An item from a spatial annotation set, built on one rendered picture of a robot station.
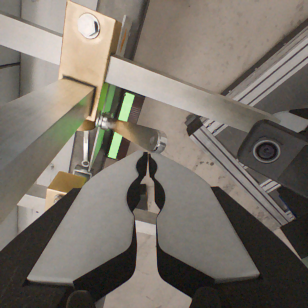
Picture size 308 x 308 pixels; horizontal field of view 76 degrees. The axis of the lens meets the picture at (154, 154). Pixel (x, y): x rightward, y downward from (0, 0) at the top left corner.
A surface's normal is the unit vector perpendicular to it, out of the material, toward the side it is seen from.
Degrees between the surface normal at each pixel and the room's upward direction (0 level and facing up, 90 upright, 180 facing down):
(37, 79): 0
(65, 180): 90
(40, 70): 0
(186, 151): 0
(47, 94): 90
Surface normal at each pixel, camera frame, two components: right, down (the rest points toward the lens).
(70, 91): 0.33, -0.81
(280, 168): -0.47, 0.29
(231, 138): 0.01, 0.50
